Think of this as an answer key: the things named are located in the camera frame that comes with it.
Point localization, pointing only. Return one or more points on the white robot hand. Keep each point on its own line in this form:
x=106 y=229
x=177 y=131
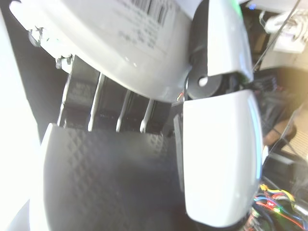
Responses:
x=108 y=180

